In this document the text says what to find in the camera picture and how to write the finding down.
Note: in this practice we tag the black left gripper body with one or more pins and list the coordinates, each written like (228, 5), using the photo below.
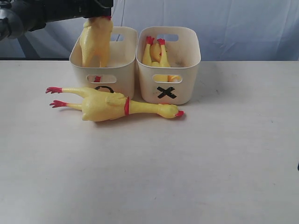
(97, 8)

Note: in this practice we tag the yellow rubber chicken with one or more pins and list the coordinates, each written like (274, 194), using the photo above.
(98, 106)
(95, 40)

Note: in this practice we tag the headless yellow chicken body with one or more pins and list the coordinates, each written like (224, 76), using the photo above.
(155, 54)

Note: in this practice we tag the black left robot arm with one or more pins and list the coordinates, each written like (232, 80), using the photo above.
(20, 16)

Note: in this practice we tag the cream bin marked circle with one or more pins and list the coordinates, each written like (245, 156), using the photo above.
(119, 75)

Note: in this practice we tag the cream bin marked cross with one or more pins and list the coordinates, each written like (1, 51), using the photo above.
(184, 56)

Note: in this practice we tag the white backdrop curtain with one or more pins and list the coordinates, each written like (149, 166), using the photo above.
(228, 30)

